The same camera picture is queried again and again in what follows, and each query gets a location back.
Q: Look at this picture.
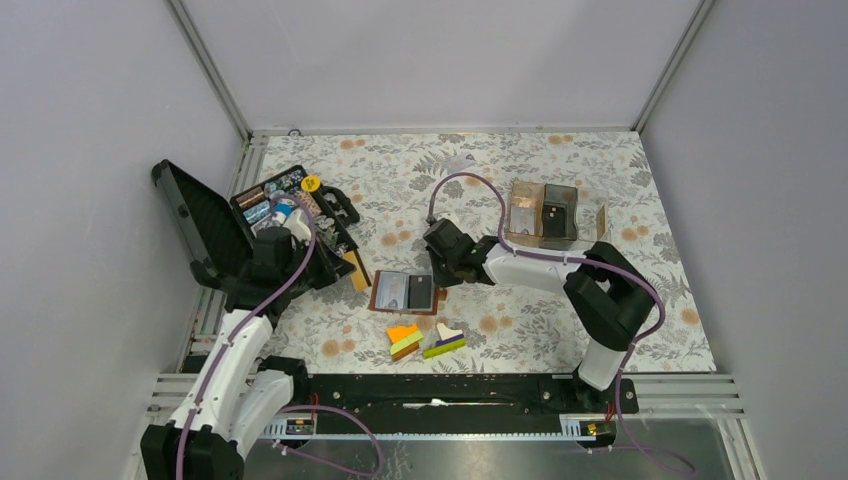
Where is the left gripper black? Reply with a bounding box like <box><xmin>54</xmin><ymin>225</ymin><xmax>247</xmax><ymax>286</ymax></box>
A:
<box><xmin>282</xmin><ymin>232</ymin><xmax>356</xmax><ymax>290</ymax></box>

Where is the gold credit card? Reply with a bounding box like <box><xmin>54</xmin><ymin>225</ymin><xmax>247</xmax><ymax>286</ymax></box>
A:
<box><xmin>344</xmin><ymin>249</ymin><xmax>372</xmax><ymax>292</ymax></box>

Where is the black VIP credit card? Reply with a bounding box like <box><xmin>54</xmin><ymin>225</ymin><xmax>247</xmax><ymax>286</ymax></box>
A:
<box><xmin>407</xmin><ymin>274</ymin><xmax>434</xmax><ymax>311</ymax></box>

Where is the brown leather card holder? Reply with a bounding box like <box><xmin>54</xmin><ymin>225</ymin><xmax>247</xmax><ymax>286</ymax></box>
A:
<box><xmin>368</xmin><ymin>270</ymin><xmax>447</xmax><ymax>315</ymax></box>

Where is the silver VIP credit card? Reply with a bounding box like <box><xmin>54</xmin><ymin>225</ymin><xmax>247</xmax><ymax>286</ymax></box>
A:
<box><xmin>375</xmin><ymin>271</ymin><xmax>408</xmax><ymax>311</ymax></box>

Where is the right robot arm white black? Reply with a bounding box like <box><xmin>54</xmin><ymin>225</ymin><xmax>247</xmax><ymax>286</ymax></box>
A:
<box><xmin>423</xmin><ymin>217</ymin><xmax>666</xmax><ymax>412</ymax></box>

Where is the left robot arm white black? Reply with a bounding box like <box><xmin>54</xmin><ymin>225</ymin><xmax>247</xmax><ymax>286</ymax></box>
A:
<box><xmin>140</xmin><ymin>233</ymin><xmax>317</xmax><ymax>479</ymax></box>

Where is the white card stack in organizer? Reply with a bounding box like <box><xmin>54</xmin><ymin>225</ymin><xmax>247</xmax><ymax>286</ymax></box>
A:
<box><xmin>509</xmin><ymin>206</ymin><xmax>537</xmax><ymax>236</ymax></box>

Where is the white purple green card stack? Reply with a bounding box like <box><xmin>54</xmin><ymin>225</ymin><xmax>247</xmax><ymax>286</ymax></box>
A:
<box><xmin>423</xmin><ymin>323</ymin><xmax>466</xmax><ymax>359</ymax></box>

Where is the orange green brown card stack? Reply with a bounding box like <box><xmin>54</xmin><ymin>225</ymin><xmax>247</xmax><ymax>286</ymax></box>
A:
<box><xmin>387</xmin><ymin>325</ymin><xmax>423</xmax><ymax>361</ymax></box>

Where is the silver card on mat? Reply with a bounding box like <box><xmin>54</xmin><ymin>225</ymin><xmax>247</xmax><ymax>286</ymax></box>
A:
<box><xmin>444</xmin><ymin>154</ymin><xmax>476</xmax><ymax>175</ymax></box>

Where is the black VIP card stack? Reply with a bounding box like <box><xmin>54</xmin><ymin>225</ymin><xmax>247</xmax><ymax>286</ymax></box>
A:
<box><xmin>541</xmin><ymin>203</ymin><xmax>578</xmax><ymax>241</ymax></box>

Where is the blue poker chip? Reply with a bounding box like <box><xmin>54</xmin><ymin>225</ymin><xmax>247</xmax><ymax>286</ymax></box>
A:
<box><xmin>273</xmin><ymin>203</ymin><xmax>293</xmax><ymax>219</ymax></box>

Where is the yellow poker chip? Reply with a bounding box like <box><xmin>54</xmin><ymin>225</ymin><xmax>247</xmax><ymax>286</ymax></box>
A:
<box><xmin>300</xmin><ymin>175</ymin><xmax>322</xmax><ymax>194</ymax></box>

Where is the black poker chip case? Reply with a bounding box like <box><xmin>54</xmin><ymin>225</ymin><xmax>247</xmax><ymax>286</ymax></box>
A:
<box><xmin>151</xmin><ymin>160</ymin><xmax>359</xmax><ymax>311</ymax></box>

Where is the floral patterned table mat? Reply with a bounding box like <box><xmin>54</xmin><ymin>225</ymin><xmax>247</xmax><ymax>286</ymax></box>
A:
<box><xmin>240</xmin><ymin>132</ymin><xmax>716</xmax><ymax>373</ymax></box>

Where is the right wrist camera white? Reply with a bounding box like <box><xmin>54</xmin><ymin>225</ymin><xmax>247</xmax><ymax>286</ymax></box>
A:
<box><xmin>437</xmin><ymin>216</ymin><xmax>464</xmax><ymax>230</ymax></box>

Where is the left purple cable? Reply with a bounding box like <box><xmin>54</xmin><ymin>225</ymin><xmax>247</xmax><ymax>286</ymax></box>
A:
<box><xmin>174</xmin><ymin>193</ymin><xmax>387</xmax><ymax>480</ymax></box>

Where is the purple cable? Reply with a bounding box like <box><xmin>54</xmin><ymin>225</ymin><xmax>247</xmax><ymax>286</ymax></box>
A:
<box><xmin>427</xmin><ymin>172</ymin><xmax>698</xmax><ymax>478</ymax></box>
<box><xmin>174</xmin><ymin>193</ymin><xmax>387</xmax><ymax>480</ymax></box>

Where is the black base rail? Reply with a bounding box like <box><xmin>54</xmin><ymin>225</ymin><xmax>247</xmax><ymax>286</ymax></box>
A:
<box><xmin>292</xmin><ymin>374</ymin><xmax>640</xmax><ymax>436</ymax></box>

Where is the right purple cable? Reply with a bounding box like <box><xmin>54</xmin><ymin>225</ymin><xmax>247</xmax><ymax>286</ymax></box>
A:
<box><xmin>427</xmin><ymin>172</ymin><xmax>698</xmax><ymax>478</ymax></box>

